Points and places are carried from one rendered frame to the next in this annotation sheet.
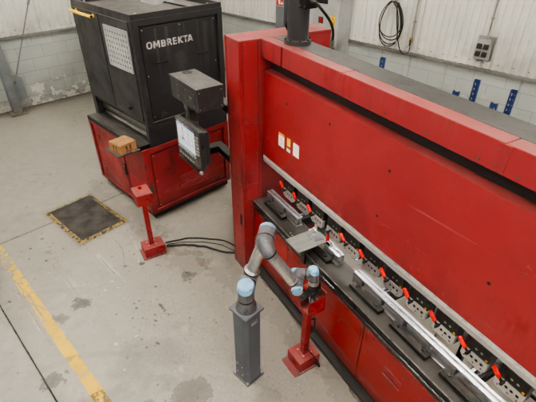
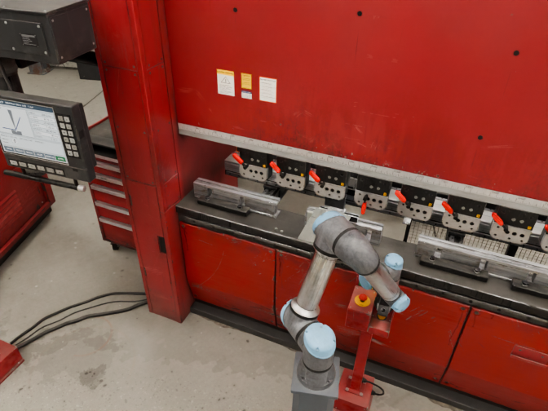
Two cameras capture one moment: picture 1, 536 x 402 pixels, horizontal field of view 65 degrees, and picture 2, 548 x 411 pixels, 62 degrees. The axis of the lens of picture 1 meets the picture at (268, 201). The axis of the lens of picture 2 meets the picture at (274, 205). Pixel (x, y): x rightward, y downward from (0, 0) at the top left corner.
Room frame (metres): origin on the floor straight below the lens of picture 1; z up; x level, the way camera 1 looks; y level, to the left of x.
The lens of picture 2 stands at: (1.28, 0.94, 2.35)
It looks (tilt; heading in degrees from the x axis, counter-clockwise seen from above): 36 degrees down; 323
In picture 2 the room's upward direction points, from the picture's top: 1 degrees clockwise
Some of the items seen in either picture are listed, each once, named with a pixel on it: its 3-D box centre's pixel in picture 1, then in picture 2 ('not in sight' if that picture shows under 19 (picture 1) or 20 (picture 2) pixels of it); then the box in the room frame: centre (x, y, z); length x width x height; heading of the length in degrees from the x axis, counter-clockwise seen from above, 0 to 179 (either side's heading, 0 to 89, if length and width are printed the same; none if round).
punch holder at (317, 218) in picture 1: (321, 214); (332, 178); (2.59, -0.41, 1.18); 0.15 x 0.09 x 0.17; 31
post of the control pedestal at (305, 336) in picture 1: (305, 329); (362, 355); (2.15, -0.30, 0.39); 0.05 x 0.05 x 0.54; 32
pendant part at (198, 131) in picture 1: (194, 141); (45, 133); (3.33, 0.65, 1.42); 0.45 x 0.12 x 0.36; 36
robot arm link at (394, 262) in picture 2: (313, 273); (391, 267); (2.10, -0.31, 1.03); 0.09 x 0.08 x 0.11; 82
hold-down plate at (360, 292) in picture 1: (366, 297); (452, 267); (2.02, -0.68, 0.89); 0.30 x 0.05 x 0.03; 31
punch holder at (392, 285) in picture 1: (397, 279); (512, 220); (1.90, -0.81, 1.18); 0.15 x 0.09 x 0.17; 31
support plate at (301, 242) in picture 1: (305, 241); (324, 227); (2.50, -0.29, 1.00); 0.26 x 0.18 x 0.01; 121
